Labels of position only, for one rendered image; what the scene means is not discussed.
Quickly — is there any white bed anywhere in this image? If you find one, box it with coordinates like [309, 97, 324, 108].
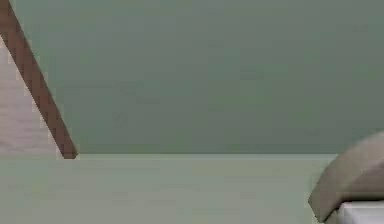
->
[327, 199, 384, 224]

